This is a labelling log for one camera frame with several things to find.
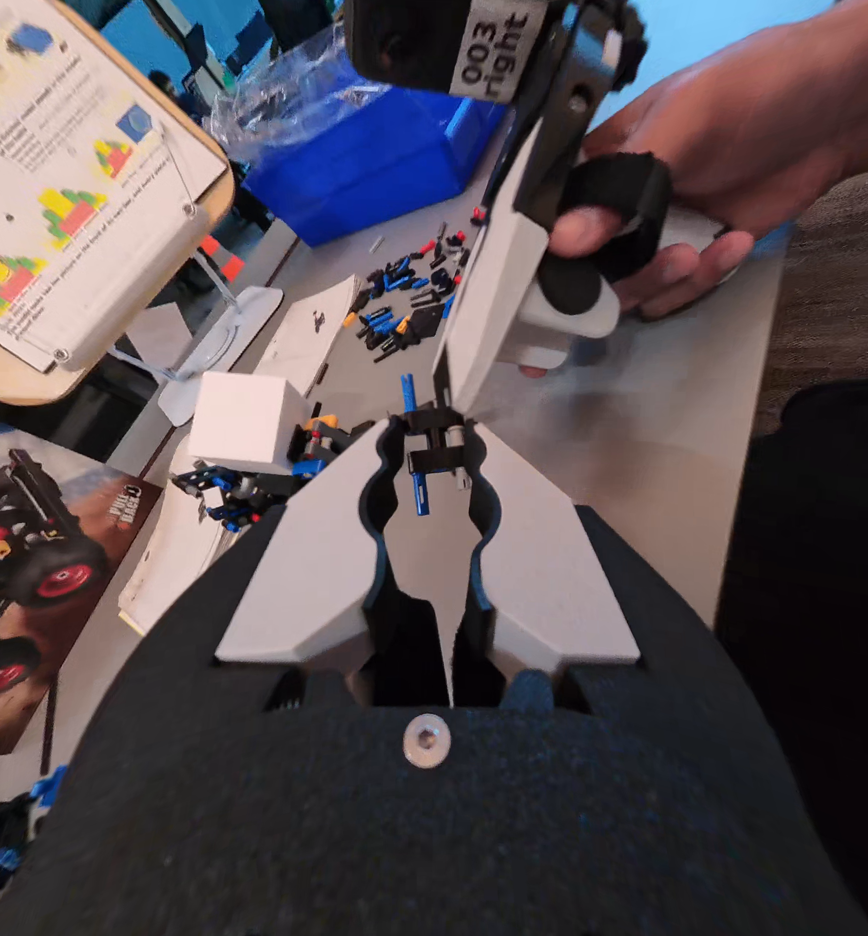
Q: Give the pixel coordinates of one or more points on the clear plastic bag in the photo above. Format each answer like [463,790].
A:
[295,88]

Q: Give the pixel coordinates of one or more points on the open instruction booklet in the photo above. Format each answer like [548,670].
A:
[185,570]

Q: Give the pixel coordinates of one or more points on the pile of small lego pieces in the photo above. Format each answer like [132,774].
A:
[386,318]

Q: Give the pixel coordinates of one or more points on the lego assembly with yellow axle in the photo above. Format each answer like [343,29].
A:
[324,439]

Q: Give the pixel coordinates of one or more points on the person's right hand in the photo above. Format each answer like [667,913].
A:
[733,131]

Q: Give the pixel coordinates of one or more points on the white stand base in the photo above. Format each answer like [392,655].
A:
[222,344]

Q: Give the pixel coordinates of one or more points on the grey black lego chassis assembly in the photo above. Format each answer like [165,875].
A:
[236,493]

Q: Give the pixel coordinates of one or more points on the wooden board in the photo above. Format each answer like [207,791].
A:
[10,384]

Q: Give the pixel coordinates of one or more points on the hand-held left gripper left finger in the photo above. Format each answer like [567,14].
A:
[302,578]

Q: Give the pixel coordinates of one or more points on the black square lego plate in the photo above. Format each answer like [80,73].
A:
[426,322]

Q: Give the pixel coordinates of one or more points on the person's black trousers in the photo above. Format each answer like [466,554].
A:
[814,658]

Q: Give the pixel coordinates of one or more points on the small black lego subassembly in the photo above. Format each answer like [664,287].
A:
[434,439]

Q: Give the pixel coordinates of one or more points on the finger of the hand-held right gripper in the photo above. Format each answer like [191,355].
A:
[492,292]

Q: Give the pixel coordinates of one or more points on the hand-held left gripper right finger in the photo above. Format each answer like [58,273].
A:
[558,578]

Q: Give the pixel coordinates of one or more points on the blue plastic bin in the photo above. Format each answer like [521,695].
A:
[368,168]

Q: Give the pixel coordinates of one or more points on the printed instruction sheet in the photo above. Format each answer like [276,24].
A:
[75,183]

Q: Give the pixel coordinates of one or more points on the lego set box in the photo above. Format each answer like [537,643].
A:
[32,548]

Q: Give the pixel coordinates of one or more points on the pile of lego beams and panels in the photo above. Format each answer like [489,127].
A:
[10,833]

